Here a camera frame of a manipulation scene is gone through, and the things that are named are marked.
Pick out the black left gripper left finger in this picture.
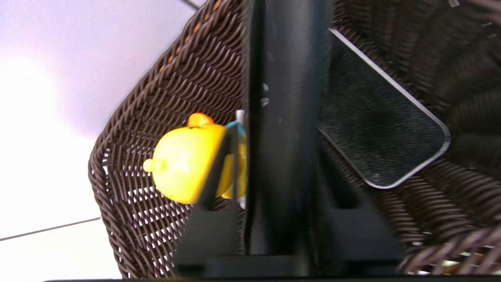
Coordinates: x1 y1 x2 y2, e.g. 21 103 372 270
174 125 246 257

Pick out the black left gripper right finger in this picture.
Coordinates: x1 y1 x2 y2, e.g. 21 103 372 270
313 151 404 271

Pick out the yellow duck toy figure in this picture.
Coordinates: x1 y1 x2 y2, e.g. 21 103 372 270
143 113 248 208

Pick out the black leather glasses case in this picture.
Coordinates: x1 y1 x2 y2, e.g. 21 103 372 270
243 0 333 255

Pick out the dark brown wicker basket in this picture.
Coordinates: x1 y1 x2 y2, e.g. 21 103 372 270
88 0 501 278

